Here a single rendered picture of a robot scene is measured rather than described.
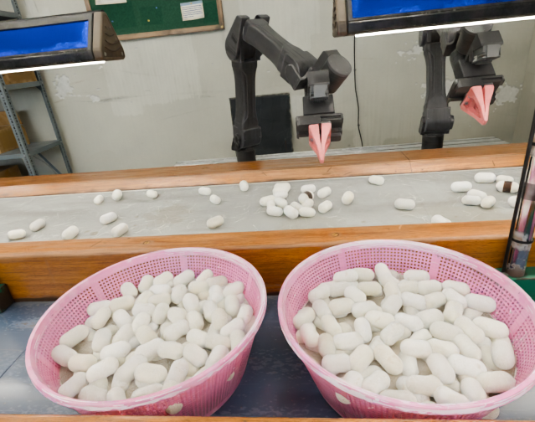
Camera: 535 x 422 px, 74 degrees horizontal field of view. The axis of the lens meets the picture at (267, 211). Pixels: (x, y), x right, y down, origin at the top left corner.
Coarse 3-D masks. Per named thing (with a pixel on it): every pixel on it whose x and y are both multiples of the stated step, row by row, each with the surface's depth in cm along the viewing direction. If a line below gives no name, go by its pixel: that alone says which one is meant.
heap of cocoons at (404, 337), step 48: (336, 288) 46; (384, 288) 46; (432, 288) 45; (336, 336) 39; (384, 336) 38; (432, 336) 40; (480, 336) 37; (384, 384) 33; (432, 384) 32; (480, 384) 32
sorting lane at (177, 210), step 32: (128, 192) 90; (160, 192) 88; (192, 192) 86; (224, 192) 84; (256, 192) 82; (288, 192) 80; (352, 192) 76; (384, 192) 75; (416, 192) 73; (448, 192) 72; (0, 224) 78; (64, 224) 74; (96, 224) 73; (128, 224) 71; (160, 224) 70; (192, 224) 69; (224, 224) 67; (256, 224) 66; (288, 224) 65; (320, 224) 64; (352, 224) 62; (384, 224) 61
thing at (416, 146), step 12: (396, 144) 134; (408, 144) 133; (420, 144) 131; (444, 144) 128; (456, 144) 127; (468, 144) 125; (480, 144) 124; (492, 144) 123; (264, 156) 137; (276, 156) 134; (288, 156) 133; (300, 156) 131; (312, 156) 130
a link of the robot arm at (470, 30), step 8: (472, 24) 75; (480, 24) 75; (488, 24) 74; (456, 32) 81; (464, 32) 76; (472, 32) 74; (440, 40) 89; (456, 40) 83; (464, 40) 77; (472, 40) 76; (448, 48) 85; (456, 48) 80; (464, 48) 78
